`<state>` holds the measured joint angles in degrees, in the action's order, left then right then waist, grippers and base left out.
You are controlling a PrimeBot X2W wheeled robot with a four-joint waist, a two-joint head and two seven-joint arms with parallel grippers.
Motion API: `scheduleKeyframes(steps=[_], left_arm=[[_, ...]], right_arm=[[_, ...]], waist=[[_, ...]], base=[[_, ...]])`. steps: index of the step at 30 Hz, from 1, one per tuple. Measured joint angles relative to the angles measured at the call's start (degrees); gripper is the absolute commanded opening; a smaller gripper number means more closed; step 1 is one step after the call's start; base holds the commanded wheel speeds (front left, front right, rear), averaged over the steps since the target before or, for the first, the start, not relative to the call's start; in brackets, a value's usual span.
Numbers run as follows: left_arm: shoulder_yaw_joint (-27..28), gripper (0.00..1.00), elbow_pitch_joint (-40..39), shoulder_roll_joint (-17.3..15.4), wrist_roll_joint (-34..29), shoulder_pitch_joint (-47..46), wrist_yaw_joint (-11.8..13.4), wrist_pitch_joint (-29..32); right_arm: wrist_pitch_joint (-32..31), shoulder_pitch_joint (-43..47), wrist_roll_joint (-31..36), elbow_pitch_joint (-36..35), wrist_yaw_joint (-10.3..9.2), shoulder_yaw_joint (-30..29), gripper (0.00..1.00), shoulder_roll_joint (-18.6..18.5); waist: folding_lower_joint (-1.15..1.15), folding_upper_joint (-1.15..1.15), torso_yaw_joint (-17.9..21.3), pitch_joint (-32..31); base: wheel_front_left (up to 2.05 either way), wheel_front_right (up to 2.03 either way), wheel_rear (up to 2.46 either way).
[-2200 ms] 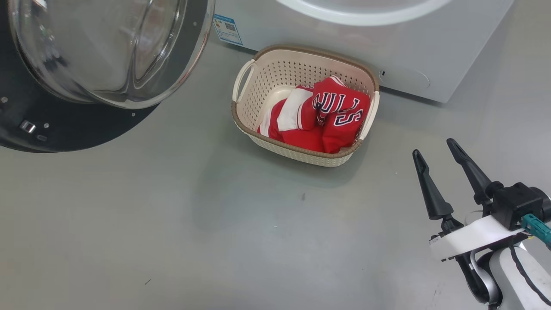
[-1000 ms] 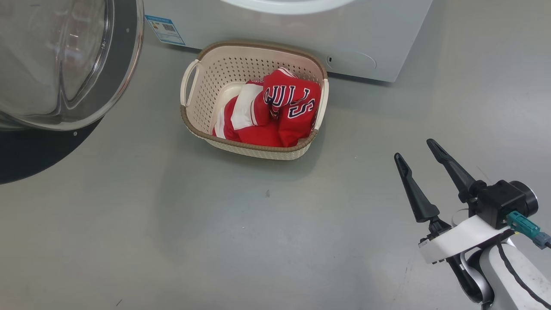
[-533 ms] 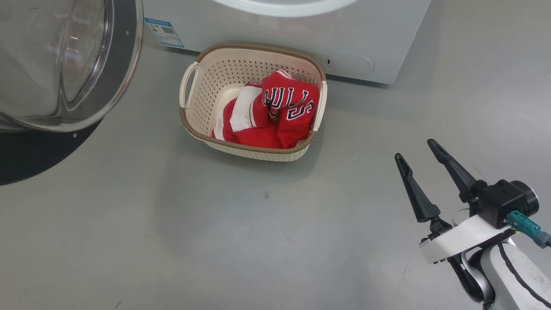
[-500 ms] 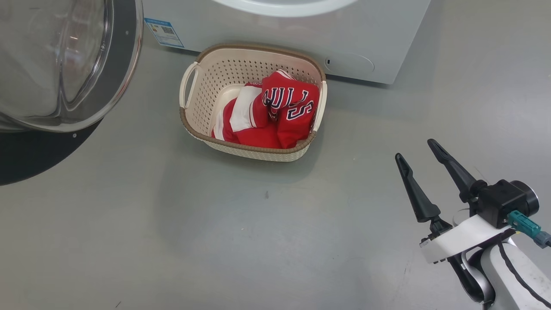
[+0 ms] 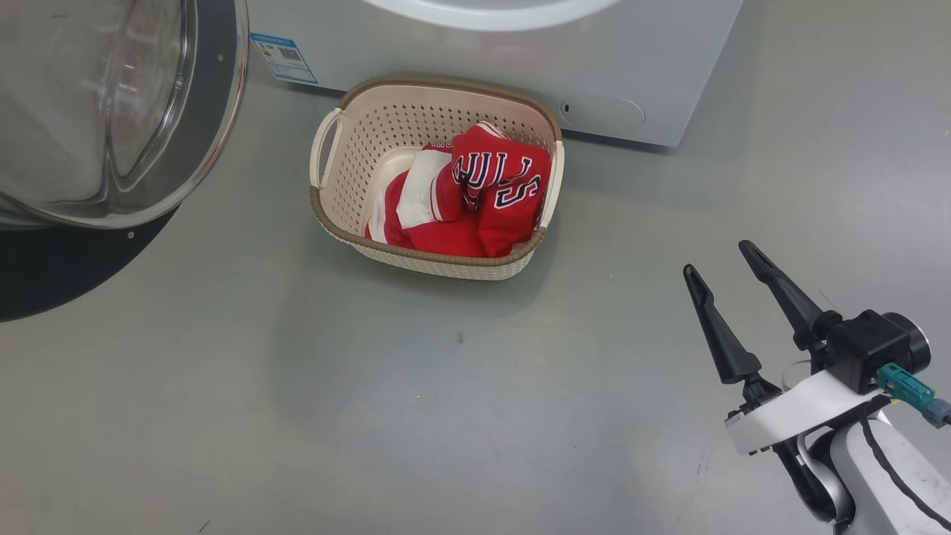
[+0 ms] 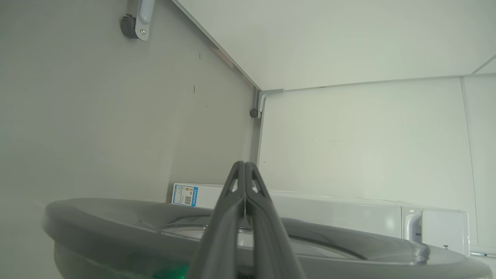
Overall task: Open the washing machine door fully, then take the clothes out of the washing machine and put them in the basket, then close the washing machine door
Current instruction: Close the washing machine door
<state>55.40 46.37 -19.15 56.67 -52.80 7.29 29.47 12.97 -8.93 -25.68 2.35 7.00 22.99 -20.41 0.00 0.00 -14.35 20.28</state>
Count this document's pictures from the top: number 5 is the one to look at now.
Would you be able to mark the white front-load washing machine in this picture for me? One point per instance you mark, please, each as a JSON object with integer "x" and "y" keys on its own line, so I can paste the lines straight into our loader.
{"x": 483, "y": 59}

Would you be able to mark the blue energy label sticker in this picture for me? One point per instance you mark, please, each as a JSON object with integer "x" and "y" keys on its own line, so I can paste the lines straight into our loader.
{"x": 284, "y": 58}

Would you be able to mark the black-rimmed glass washer door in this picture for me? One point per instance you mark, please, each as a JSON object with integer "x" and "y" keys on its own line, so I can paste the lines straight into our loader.
{"x": 208, "y": 126}

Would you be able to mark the red and white jersey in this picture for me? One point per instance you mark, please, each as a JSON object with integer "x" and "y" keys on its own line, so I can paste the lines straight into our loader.
{"x": 490, "y": 186}

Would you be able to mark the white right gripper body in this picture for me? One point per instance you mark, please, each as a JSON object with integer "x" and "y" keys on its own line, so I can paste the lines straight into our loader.
{"x": 802, "y": 409}

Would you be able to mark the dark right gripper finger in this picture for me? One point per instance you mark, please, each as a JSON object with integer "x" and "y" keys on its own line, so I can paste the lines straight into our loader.
{"x": 724, "y": 342}
{"x": 791, "y": 305}

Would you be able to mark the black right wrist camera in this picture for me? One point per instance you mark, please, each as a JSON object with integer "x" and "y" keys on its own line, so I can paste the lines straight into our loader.
{"x": 869, "y": 345}

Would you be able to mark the cream perforated laundry basket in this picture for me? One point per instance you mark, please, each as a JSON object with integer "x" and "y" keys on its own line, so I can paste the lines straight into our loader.
{"x": 371, "y": 141}

